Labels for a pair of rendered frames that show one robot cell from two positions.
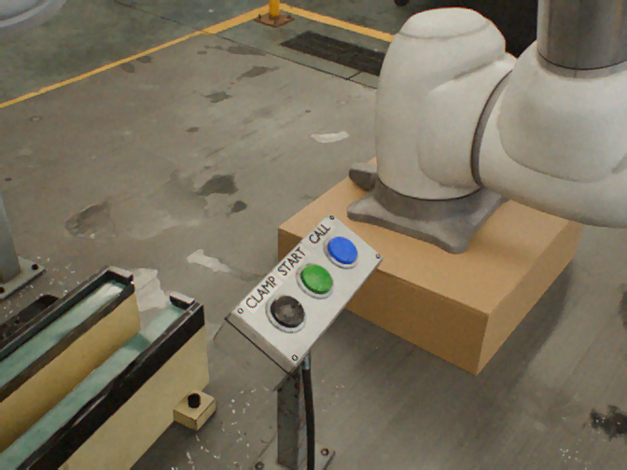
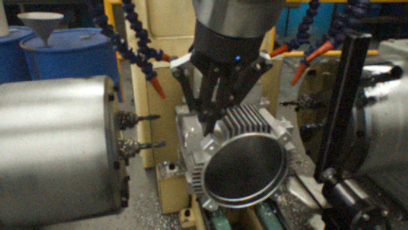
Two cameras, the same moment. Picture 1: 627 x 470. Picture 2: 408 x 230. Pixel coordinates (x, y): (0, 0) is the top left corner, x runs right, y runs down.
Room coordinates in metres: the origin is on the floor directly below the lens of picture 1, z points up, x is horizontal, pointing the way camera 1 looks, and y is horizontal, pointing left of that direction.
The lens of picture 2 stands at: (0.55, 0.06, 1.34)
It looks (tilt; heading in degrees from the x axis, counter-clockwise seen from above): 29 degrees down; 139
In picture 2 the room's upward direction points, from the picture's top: straight up
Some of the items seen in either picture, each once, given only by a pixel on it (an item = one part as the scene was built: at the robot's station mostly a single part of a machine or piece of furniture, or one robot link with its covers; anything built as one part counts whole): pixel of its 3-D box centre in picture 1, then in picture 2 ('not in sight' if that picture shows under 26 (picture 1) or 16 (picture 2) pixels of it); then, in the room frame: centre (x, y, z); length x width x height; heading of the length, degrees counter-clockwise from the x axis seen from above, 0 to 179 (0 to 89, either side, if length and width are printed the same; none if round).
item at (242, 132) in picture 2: not in sight; (229, 142); (0.21, 0.43, 1.02); 0.20 x 0.19 x 0.19; 152
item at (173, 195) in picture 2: not in sight; (173, 185); (0.09, 0.37, 0.86); 0.07 x 0.06 x 0.12; 61
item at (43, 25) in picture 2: not in sight; (46, 34); (-1.46, 0.54, 0.93); 0.25 x 0.24 x 0.25; 143
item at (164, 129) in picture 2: not in sight; (210, 122); (0.07, 0.50, 0.97); 0.30 x 0.11 x 0.34; 61
